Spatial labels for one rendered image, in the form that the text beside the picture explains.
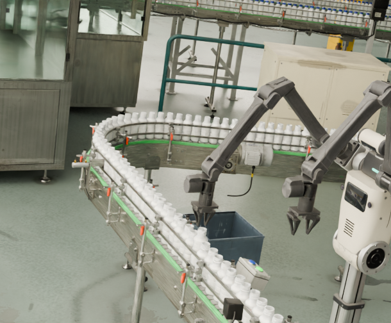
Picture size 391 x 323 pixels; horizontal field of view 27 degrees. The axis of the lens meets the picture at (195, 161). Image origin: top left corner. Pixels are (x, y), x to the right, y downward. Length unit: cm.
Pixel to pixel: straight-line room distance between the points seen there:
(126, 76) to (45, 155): 238
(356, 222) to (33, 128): 377
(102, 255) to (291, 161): 150
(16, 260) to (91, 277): 53
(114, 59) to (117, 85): 29
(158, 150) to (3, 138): 187
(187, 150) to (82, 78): 373
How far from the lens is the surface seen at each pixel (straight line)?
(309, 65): 751
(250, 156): 501
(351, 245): 343
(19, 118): 657
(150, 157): 507
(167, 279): 357
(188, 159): 513
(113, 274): 549
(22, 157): 669
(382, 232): 341
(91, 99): 879
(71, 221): 621
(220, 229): 427
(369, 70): 770
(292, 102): 330
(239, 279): 309
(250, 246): 402
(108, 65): 875
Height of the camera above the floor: 255
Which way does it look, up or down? 19 degrees down
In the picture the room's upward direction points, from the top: 8 degrees clockwise
